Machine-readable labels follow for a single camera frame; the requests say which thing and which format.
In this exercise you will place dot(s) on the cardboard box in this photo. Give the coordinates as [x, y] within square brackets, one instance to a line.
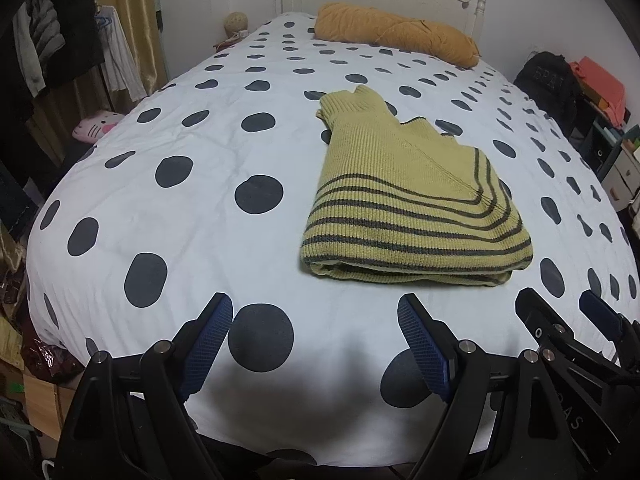
[45, 405]

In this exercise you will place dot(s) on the coral cloth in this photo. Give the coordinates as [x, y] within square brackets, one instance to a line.
[602, 85]

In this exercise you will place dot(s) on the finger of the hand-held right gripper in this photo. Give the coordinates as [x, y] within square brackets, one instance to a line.
[542, 317]
[602, 317]

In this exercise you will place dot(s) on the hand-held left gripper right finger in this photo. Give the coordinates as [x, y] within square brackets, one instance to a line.
[425, 345]

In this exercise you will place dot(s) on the black backpack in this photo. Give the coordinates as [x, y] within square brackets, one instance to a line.
[547, 90]

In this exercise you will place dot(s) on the golden curtain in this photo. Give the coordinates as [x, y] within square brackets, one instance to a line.
[137, 20]

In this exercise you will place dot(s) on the hanging dark clothes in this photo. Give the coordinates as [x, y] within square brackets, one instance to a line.
[45, 50]

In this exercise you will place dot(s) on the grey storage cabinet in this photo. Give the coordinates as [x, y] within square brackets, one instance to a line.
[620, 165]

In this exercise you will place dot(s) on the orange bolster pillow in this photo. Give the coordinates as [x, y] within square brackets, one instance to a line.
[390, 30]

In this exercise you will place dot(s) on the white polka dot bed cover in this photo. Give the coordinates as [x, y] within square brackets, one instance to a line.
[200, 160]

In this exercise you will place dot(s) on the dark red shiny bag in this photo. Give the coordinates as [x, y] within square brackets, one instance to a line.
[47, 357]

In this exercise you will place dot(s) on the yellow grey-striped knit sweater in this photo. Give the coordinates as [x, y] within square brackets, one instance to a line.
[400, 185]

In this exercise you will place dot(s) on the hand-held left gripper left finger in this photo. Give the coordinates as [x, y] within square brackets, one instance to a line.
[210, 340]

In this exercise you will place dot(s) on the pink cat plush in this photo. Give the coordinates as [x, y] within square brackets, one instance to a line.
[95, 127]

